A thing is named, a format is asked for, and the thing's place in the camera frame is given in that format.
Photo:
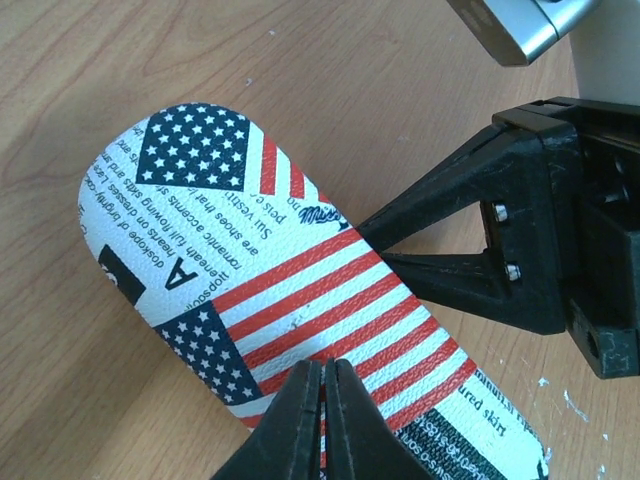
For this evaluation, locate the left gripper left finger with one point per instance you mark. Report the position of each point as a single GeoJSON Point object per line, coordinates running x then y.
{"type": "Point", "coordinates": [286, 442]}

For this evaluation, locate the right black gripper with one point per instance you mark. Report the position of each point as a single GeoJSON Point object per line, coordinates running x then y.
{"type": "Point", "coordinates": [558, 181]}

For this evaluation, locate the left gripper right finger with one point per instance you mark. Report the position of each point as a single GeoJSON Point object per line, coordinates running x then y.
{"type": "Point", "coordinates": [359, 443]}

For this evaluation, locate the flag print glasses case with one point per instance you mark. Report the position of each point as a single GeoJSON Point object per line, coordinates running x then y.
{"type": "Point", "coordinates": [243, 267]}

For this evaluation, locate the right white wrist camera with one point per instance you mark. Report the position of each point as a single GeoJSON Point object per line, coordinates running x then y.
{"type": "Point", "coordinates": [515, 33]}

